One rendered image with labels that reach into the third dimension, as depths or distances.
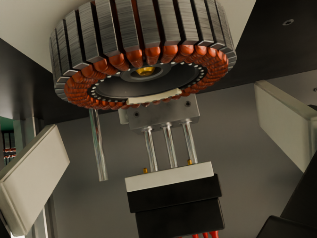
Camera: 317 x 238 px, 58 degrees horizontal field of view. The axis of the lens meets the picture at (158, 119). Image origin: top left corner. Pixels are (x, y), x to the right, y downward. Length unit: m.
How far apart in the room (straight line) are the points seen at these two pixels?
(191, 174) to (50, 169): 0.09
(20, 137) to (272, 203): 0.35
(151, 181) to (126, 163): 0.24
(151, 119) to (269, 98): 0.16
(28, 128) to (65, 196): 0.12
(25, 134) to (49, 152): 0.25
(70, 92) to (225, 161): 0.30
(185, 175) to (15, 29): 0.13
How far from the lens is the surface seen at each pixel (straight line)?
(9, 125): 0.55
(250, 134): 0.44
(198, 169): 0.20
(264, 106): 0.18
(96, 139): 0.26
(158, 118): 0.30
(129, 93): 0.21
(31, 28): 0.18
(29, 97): 0.33
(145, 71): 0.18
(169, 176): 0.20
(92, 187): 0.45
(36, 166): 0.17
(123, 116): 0.32
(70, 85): 0.16
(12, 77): 0.28
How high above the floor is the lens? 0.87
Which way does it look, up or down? 10 degrees down
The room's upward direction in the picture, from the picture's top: 169 degrees clockwise
